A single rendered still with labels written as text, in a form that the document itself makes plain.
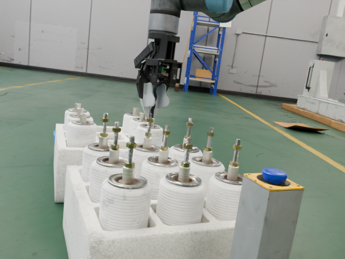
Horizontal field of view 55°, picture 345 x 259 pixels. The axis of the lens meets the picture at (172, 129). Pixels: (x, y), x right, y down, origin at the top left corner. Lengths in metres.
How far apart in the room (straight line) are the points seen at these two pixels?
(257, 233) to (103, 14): 6.86
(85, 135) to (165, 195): 0.51
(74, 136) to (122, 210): 0.55
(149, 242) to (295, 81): 7.07
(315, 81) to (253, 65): 2.24
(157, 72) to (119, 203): 0.33
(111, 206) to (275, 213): 0.28
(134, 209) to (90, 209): 0.11
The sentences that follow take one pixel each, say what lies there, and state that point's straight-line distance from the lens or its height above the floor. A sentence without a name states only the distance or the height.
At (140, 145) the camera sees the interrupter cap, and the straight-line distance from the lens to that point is 0.91.
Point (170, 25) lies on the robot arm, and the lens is 0.83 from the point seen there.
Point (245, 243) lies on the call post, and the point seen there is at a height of 0.21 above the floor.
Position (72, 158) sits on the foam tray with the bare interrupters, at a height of 0.15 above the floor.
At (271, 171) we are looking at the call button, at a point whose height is 0.33.
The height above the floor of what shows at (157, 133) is 0.24.
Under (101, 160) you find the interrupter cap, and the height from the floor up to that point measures 0.25.
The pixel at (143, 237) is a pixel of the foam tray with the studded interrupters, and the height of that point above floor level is 0.18.
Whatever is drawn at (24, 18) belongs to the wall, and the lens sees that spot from 7.70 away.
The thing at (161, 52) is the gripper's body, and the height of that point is 0.50.
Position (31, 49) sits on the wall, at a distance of 7.61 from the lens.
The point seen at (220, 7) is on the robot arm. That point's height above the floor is 0.61.
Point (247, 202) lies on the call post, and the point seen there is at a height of 0.27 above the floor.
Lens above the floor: 0.48
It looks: 11 degrees down
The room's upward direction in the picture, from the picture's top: 7 degrees clockwise
